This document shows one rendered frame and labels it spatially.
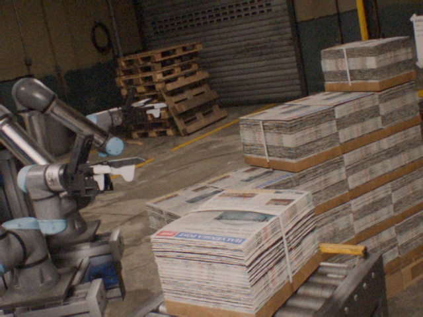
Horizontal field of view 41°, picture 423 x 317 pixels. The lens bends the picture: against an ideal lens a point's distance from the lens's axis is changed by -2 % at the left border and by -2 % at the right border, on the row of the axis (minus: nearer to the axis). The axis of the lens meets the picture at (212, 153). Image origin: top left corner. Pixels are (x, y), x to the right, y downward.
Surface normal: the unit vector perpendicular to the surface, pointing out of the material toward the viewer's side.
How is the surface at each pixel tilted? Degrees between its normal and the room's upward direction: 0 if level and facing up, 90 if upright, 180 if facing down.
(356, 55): 90
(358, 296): 90
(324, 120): 90
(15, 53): 90
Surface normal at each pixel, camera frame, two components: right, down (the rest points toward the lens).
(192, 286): -0.56, 0.29
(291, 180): 0.54, 0.08
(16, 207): 0.03, 0.22
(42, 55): 0.80, -0.03
